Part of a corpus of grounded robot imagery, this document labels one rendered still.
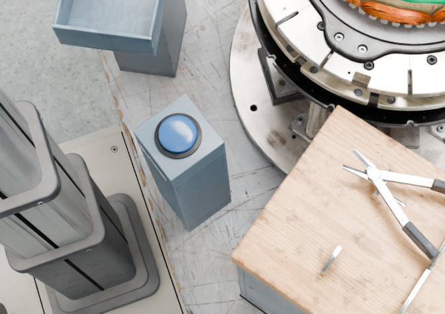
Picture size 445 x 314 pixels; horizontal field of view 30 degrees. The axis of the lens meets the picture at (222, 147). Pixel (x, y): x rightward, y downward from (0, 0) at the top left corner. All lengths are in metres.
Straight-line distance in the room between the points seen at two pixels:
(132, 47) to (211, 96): 0.27
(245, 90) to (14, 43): 1.09
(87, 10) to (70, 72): 1.12
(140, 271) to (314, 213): 0.82
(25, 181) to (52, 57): 1.14
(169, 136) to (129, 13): 0.16
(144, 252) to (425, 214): 0.87
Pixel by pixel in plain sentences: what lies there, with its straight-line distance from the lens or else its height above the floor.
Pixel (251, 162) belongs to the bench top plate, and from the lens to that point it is 1.12.
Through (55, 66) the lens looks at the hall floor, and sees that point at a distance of 2.08.
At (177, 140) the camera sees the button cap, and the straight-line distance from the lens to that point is 0.86.
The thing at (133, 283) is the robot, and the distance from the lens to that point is 1.59.
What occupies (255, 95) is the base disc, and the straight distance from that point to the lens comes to 1.13.
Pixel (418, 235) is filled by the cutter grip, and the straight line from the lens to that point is 0.79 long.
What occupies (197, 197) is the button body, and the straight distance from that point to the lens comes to 0.98.
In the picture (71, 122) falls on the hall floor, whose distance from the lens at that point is 2.02.
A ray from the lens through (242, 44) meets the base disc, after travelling 1.16.
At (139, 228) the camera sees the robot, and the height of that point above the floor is 0.29.
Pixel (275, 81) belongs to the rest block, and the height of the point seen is 0.84.
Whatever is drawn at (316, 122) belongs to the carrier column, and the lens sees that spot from 1.04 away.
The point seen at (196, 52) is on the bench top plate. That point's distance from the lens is 1.18.
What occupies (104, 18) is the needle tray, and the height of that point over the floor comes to 1.03.
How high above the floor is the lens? 1.86
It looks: 72 degrees down
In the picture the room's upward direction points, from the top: 7 degrees counter-clockwise
